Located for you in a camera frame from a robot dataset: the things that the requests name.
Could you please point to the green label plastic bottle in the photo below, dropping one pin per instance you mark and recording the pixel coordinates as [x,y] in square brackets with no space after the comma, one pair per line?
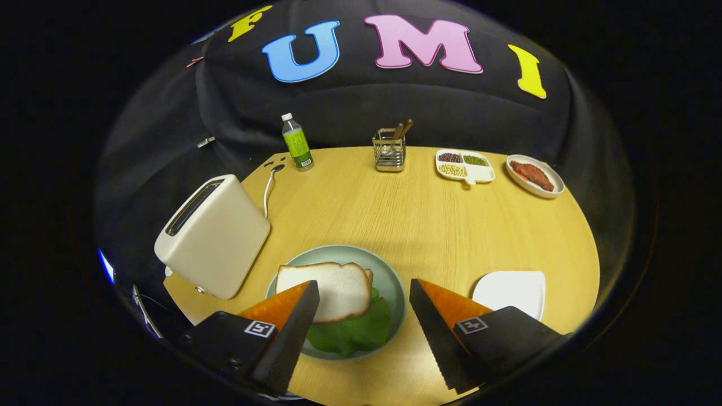
[297,144]

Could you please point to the white square plate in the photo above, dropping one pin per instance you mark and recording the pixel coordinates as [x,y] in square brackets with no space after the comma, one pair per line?
[507,290]

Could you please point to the toasted bread slice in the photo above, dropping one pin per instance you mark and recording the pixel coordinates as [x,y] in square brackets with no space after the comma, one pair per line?
[333,290]

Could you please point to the white divided dish with beans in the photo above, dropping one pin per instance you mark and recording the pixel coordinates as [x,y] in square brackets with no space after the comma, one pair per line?
[479,173]

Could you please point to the black backdrop cloth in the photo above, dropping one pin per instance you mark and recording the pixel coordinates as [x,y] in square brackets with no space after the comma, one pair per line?
[350,107]

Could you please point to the green lettuce leaf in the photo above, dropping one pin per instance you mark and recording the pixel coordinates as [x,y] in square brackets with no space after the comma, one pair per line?
[355,332]

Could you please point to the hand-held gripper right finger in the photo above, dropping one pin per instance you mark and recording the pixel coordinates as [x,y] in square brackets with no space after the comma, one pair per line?
[437,338]

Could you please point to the small silver clip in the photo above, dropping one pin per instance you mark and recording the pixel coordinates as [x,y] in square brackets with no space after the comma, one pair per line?
[206,141]

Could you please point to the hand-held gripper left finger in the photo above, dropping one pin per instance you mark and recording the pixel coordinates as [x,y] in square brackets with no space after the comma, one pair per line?
[290,338]

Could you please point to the brown meat slice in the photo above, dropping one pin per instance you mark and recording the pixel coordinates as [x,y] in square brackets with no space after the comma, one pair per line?
[533,176]

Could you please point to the white toaster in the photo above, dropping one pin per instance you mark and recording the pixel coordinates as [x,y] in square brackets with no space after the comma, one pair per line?
[220,242]

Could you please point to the pale green round plate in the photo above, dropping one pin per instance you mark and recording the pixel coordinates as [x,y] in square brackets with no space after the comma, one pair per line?
[361,256]

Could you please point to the small white oval plate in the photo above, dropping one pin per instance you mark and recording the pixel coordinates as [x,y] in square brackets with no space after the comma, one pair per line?
[555,183]

